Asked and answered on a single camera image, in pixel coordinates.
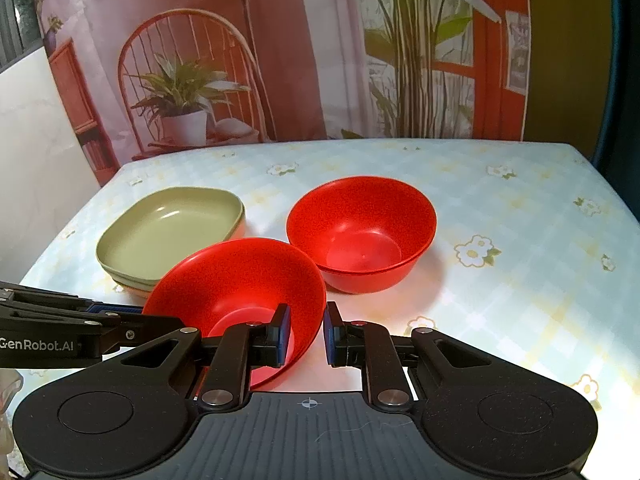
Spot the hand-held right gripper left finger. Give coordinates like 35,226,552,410
107,303,292,411

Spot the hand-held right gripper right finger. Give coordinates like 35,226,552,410
324,302,506,411

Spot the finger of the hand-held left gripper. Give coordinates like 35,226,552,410
87,304,186,354
0,282,94,319

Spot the red plastic bowl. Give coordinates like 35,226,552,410
320,242,434,294
142,239,327,391
286,176,437,274

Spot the green square plate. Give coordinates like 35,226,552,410
96,186,244,281
97,205,246,289

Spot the floral checked tablecloth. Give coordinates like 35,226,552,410
20,139,640,411

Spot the printed room backdrop cloth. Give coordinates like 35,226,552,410
30,0,532,188

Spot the teal curtain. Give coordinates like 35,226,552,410
590,0,640,201

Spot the dark window frame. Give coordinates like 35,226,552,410
0,0,47,73

